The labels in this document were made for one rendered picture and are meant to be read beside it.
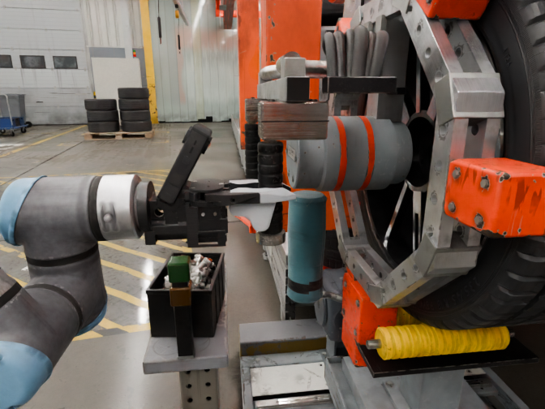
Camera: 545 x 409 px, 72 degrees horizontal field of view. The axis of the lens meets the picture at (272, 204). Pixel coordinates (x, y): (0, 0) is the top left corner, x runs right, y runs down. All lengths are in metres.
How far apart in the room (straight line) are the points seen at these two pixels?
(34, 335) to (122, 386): 1.04
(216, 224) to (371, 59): 0.30
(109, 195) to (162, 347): 0.44
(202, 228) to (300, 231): 0.36
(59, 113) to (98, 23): 3.08
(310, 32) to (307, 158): 0.60
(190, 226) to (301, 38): 0.78
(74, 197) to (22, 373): 0.20
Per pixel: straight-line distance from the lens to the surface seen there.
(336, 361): 1.29
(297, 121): 0.50
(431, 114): 0.75
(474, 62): 0.55
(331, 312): 1.16
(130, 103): 8.96
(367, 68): 0.52
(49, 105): 14.13
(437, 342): 0.79
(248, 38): 3.10
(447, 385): 1.01
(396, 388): 1.11
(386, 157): 0.69
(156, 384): 1.48
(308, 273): 0.88
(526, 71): 0.55
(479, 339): 0.83
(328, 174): 0.66
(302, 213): 0.83
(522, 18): 0.57
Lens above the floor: 0.96
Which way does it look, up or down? 16 degrees down
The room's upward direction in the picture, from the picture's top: straight up
